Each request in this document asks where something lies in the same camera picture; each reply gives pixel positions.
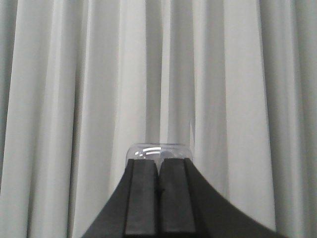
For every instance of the white blender with clear jar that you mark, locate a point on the white blender with clear jar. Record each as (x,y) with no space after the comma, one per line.
(158,152)

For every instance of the grey pleated curtain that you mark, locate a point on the grey pleated curtain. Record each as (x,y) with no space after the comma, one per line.
(83,80)

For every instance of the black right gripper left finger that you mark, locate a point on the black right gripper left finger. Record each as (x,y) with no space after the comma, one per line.
(142,204)

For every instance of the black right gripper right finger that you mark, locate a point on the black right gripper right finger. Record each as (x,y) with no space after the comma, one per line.
(175,207)

